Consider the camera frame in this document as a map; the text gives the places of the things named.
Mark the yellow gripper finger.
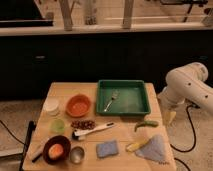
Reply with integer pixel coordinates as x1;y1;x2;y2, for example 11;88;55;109
163;111;176;126

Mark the blue sponge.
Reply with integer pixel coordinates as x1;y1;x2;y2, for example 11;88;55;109
96;140;119;158

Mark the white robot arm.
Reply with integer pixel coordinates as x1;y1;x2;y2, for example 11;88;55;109
157;62;213;125

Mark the orange red bowl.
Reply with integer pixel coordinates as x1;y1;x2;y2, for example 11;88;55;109
66;94;91;117

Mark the dark brown bowl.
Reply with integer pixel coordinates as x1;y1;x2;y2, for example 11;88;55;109
43;135;71;165

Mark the orange fruit in bowl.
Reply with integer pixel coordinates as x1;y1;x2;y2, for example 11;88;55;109
48;144;63;160

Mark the blue grey cloth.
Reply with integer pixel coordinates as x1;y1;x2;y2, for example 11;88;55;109
135;135;166;164

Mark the green plastic tray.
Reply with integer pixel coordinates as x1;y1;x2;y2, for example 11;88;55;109
96;80;151;116

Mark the silver metal fork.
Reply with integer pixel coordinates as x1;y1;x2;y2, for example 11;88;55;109
104;91;119;112

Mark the pile of brown nuts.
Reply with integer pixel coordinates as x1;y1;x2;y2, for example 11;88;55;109
71;120;95;130

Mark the small metal cup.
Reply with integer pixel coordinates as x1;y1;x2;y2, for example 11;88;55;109
70;146;85;164

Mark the small green cup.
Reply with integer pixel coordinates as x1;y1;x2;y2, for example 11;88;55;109
50;119;65;134

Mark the white round container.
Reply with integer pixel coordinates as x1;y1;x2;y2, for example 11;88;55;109
43;98;59;116

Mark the black cable on floor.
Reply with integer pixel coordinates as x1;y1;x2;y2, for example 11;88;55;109
169;104;201;154

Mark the black handled utensil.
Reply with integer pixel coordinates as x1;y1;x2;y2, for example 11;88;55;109
31;146;44;162

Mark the black table side bracket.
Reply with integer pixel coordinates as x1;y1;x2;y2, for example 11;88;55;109
19;121;36;171

